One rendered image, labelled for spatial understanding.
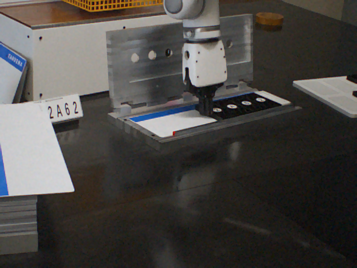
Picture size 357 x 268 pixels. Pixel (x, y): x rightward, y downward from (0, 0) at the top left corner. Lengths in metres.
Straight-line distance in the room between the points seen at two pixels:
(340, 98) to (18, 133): 0.94
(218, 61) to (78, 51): 0.35
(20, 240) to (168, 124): 0.58
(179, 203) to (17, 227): 0.33
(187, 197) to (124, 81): 0.40
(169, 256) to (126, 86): 0.59
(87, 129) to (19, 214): 0.53
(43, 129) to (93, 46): 0.48
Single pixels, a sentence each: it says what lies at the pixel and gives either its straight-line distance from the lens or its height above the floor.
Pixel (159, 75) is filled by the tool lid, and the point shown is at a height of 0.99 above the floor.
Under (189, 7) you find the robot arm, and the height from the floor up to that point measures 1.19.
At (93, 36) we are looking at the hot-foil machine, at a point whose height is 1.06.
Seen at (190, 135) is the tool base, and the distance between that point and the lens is 1.57.
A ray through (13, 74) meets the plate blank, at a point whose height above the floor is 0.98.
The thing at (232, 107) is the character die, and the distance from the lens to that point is 1.73.
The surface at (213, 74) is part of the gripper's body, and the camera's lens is 1.65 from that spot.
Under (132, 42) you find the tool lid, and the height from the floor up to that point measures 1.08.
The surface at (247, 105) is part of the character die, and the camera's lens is 1.76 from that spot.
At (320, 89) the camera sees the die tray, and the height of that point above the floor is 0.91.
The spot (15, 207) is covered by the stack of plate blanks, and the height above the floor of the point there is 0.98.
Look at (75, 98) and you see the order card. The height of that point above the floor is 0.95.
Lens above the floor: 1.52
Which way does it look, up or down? 22 degrees down
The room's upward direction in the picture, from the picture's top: 4 degrees clockwise
